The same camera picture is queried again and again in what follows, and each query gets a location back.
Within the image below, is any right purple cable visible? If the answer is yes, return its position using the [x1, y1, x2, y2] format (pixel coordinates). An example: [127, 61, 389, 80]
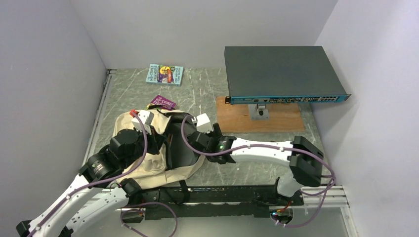
[180, 114, 337, 229]

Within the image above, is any dark network switch box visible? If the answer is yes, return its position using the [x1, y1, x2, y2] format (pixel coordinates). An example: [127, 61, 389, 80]
[224, 46, 350, 105]

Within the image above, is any beige canvas backpack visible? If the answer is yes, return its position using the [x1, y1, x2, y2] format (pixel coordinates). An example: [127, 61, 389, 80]
[113, 110, 205, 204]

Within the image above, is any black base frame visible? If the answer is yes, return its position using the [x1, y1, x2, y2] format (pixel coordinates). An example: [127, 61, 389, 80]
[127, 185, 304, 220]

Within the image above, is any purple cable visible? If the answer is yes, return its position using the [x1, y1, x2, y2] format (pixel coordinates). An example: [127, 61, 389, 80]
[180, 114, 337, 229]
[26, 113, 179, 237]

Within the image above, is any wooden board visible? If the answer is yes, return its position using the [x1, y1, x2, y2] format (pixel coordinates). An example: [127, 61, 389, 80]
[216, 96, 305, 133]

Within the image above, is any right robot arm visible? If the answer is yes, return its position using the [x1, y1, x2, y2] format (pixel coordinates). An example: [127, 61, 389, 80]
[181, 122, 326, 205]

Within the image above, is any purple treehouse book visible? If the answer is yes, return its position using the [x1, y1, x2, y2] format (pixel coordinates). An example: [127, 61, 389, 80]
[146, 95, 176, 111]

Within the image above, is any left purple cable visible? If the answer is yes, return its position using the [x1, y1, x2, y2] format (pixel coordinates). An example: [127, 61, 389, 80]
[26, 113, 179, 237]

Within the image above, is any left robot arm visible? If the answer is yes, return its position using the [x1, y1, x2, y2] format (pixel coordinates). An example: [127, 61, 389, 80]
[16, 129, 165, 237]

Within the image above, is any light blue book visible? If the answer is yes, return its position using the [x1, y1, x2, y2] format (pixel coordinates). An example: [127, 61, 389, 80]
[145, 64, 184, 86]

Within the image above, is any aluminium rail frame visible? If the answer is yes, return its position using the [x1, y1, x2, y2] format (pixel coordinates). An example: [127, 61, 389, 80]
[52, 69, 145, 237]

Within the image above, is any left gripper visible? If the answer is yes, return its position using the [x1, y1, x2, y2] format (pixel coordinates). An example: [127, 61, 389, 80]
[122, 123, 167, 168]

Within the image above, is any metal switch stand bracket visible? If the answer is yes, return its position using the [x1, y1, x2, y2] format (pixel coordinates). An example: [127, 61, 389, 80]
[248, 104, 269, 120]

